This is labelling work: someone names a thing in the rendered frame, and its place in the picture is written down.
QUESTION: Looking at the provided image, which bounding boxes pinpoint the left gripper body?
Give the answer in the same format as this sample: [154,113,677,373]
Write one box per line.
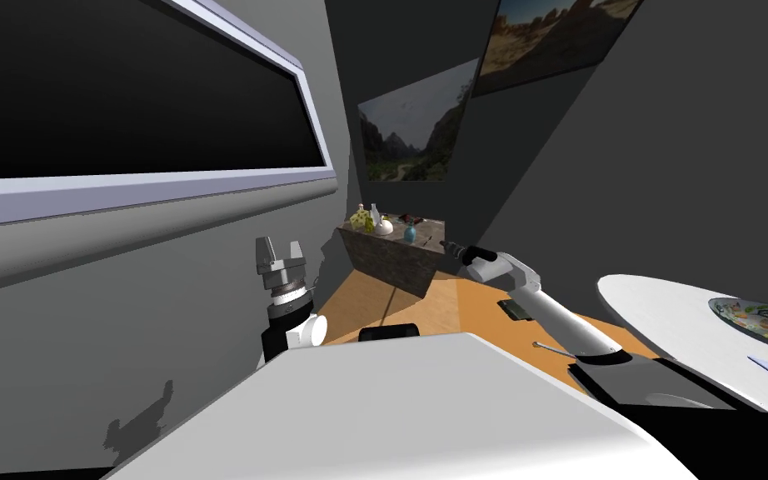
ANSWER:
[257,255,309,291]

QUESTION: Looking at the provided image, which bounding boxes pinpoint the dark stone sideboard with ornaments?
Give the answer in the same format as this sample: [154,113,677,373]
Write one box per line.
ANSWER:
[336,202,449,300]

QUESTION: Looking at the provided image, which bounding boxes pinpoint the small dark green flat object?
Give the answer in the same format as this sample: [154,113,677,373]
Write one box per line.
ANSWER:
[496,298,534,323]

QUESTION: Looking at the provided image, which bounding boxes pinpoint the metal spoon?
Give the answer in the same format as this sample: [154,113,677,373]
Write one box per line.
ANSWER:
[532,340,579,361]

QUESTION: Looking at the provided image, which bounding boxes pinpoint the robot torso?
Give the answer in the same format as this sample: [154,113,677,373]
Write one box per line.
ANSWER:
[100,323,701,480]

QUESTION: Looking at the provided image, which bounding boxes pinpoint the white round table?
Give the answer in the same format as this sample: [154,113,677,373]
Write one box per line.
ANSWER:
[596,272,768,418]

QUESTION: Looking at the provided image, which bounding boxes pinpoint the colourful patterned plate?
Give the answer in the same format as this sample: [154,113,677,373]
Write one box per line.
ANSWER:
[707,297,768,356]

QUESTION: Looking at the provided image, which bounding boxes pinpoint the mountain valley wall picture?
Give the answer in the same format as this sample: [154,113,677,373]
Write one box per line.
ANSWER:
[357,58,481,183]

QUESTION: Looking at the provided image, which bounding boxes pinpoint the dark window with white frame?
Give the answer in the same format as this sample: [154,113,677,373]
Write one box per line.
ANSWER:
[0,0,338,232]

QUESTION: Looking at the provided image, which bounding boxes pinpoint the desert rock wall picture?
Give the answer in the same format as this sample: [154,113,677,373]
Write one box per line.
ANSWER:
[473,0,645,98]

